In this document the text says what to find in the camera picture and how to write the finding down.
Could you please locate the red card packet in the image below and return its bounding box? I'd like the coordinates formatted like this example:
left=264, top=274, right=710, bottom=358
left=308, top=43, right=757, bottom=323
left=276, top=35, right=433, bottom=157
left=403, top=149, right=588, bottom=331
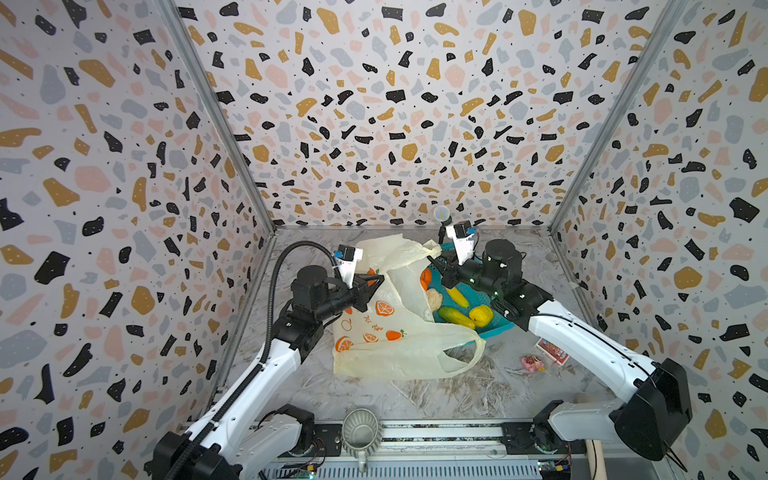
left=536, top=338, right=569, bottom=366

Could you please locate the green cucumber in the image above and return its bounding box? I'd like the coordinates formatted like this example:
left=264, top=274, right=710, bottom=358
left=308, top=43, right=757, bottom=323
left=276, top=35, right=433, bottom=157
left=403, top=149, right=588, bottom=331
left=437, top=307, right=476, bottom=330

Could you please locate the small round mirror on stand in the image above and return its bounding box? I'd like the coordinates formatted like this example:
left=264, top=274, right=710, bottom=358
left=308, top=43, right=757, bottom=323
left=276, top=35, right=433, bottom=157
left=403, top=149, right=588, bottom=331
left=433, top=205, right=453, bottom=244

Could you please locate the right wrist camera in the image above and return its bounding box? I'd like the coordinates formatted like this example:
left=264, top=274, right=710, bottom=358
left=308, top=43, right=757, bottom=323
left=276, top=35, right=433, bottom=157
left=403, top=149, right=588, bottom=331
left=450, top=221, right=476, bottom=265

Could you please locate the cream plastic bag orange print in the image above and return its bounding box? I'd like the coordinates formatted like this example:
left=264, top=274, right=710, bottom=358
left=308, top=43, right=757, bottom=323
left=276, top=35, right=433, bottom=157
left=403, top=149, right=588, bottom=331
left=332, top=234, right=485, bottom=381

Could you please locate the yellow lemon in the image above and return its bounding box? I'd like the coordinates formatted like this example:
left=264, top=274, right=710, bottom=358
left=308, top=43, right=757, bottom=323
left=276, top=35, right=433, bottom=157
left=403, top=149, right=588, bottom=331
left=469, top=305, right=494, bottom=328

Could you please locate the beige wooden post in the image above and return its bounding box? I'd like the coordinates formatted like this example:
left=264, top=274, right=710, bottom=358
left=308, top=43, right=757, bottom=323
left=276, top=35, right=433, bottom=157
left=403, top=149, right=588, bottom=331
left=585, top=440, right=606, bottom=480

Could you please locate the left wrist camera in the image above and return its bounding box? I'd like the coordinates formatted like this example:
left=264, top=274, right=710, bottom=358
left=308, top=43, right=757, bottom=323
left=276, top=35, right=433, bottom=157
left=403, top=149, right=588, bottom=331
left=334, top=244, right=363, bottom=288

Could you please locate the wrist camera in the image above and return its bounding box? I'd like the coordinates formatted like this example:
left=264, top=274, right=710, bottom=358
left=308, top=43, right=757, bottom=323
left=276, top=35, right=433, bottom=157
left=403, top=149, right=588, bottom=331
left=334, top=244, right=363, bottom=288
left=450, top=221, right=476, bottom=265

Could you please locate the orange fruit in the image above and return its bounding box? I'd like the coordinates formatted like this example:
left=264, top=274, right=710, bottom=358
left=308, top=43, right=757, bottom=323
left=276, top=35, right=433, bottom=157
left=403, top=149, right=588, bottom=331
left=420, top=268, right=432, bottom=291

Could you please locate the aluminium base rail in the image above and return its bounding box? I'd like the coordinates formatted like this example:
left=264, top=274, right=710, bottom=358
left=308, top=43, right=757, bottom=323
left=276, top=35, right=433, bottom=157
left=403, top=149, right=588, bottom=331
left=167, top=418, right=667, bottom=480

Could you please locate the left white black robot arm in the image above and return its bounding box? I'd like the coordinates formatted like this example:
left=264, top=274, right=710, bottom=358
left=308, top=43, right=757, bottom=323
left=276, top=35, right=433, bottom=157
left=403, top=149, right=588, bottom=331
left=150, top=265, right=385, bottom=479

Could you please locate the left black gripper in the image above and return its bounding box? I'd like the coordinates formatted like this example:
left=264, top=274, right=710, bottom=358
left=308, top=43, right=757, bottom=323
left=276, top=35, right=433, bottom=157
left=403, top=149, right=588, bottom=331
left=314, top=273, right=383, bottom=324

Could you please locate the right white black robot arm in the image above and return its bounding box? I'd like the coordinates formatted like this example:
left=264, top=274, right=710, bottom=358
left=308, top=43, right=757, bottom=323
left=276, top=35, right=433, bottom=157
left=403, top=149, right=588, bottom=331
left=430, top=239, right=693, bottom=461

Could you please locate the pink small toy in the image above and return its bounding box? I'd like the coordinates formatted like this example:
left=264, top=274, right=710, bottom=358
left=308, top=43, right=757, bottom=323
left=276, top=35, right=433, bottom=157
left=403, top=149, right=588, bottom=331
left=520, top=355, right=546, bottom=373

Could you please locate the teal plastic basket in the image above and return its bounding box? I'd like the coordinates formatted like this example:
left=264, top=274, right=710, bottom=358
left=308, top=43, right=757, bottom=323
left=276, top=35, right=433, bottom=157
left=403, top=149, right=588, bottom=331
left=419, top=235, right=527, bottom=338

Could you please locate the beige peach fruit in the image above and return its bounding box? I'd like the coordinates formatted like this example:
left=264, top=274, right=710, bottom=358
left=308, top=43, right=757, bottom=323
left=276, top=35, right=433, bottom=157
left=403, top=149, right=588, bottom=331
left=426, top=289, right=443, bottom=312

